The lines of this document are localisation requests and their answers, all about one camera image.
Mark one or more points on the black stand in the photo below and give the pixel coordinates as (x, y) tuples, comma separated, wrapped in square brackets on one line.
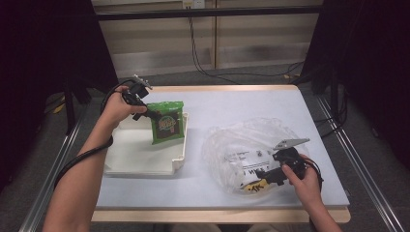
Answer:
[(69, 109)]

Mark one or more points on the white table with wooden edge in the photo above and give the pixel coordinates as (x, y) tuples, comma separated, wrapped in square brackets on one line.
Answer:
[(225, 106)]

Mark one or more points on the translucent white plastic bag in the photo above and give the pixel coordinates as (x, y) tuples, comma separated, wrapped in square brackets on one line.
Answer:
[(238, 141)]

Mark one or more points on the metal floor rail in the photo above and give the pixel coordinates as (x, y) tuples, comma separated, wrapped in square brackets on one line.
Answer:
[(48, 187), (364, 180)]

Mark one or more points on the white wall outlet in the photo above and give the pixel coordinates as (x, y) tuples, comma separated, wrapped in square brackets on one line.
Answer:
[(193, 4)]

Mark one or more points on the person's right hand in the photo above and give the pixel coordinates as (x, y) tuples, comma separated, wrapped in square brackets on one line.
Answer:
[(307, 187)]

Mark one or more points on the person's left hand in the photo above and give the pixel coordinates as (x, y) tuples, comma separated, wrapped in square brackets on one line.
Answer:
[(119, 109)]

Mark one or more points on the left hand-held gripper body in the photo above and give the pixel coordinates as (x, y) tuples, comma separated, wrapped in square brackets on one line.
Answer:
[(138, 90)]

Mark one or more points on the white plastic tray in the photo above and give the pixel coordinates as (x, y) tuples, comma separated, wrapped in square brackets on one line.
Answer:
[(138, 154)]

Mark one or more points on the black horizontal bar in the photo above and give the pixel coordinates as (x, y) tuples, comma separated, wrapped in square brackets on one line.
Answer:
[(193, 13)]

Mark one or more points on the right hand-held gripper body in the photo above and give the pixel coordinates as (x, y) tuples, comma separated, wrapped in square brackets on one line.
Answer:
[(288, 156)]

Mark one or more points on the green snack packet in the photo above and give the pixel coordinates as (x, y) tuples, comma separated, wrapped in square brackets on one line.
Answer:
[(167, 124)]

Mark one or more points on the black curtain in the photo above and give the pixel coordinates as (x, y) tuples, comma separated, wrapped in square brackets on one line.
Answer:
[(32, 48), (370, 48)]

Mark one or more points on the yellow snack packet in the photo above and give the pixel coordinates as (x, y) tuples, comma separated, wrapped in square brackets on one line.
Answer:
[(254, 187)]

